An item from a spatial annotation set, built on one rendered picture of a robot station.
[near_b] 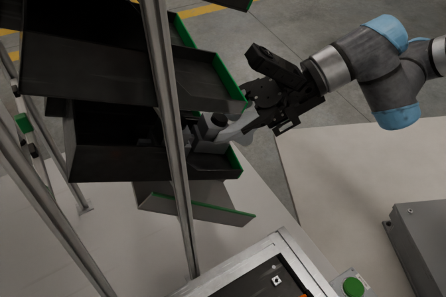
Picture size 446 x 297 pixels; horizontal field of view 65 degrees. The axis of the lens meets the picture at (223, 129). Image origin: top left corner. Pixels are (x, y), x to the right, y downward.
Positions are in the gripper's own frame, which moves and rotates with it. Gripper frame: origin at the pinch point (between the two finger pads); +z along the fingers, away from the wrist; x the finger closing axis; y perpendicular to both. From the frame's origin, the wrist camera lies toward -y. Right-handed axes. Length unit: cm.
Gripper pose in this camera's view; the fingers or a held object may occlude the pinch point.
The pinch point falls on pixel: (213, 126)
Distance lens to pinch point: 62.6
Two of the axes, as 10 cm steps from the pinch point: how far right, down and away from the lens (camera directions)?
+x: -2.9, -6.8, 6.7
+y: 4.1, 5.4, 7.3
